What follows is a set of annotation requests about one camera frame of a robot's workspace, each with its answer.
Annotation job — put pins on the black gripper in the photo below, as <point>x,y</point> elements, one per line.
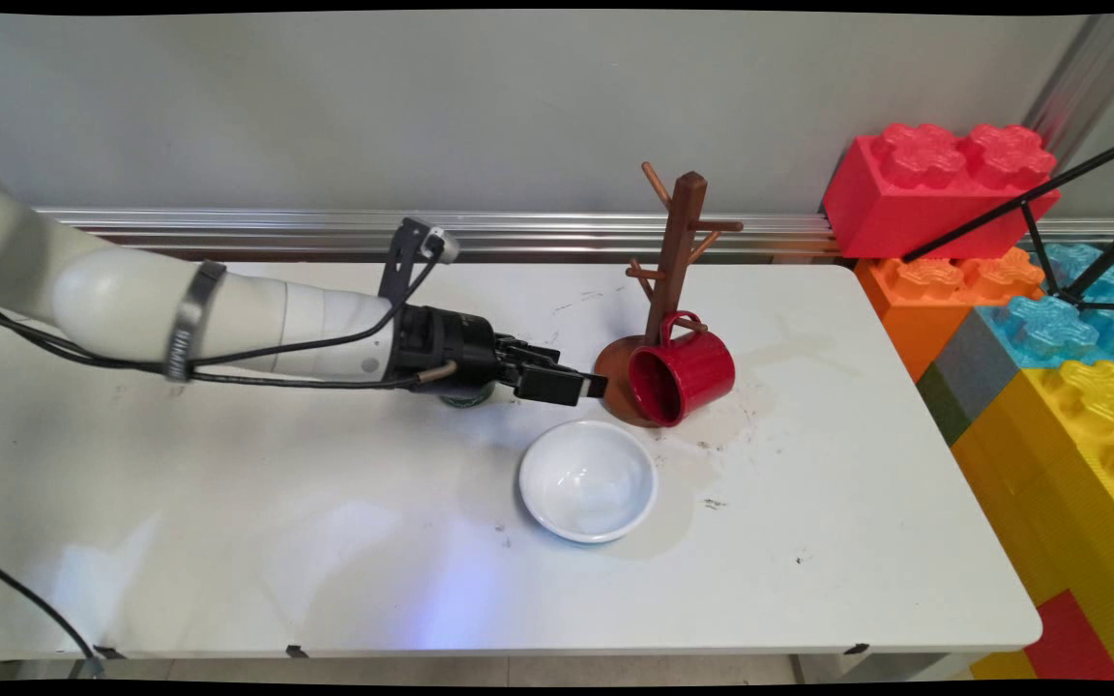
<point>451,348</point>

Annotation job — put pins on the red speckled mug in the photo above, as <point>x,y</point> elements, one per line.
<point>702,372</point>

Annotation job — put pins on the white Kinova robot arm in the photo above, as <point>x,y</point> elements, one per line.
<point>112,300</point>

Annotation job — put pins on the dark green mug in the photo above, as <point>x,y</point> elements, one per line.
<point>468,396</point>

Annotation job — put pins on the white ceramic bowl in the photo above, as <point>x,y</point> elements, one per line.
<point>586,483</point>

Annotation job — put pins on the brown wooden mug tree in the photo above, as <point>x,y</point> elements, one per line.
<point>678,242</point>

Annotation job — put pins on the big orange toy brick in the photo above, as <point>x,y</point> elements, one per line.
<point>915,309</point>

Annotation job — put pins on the big green toy brick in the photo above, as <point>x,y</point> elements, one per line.
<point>944,406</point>

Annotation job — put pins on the big red toy brick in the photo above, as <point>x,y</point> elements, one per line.
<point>924,203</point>

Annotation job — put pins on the big blue toy brick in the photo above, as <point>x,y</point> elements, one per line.
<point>1040,329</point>

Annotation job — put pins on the black tripod stand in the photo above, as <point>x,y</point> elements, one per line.
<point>1031,198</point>

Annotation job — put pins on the big yellow toy brick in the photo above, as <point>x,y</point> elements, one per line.
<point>1060,483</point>

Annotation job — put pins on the aluminium wall rail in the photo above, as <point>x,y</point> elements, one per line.
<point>567,232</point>

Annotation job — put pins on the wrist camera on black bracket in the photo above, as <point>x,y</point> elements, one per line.
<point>409,251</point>

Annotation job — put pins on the aluminium corner post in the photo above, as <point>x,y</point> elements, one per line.
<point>1089,77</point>

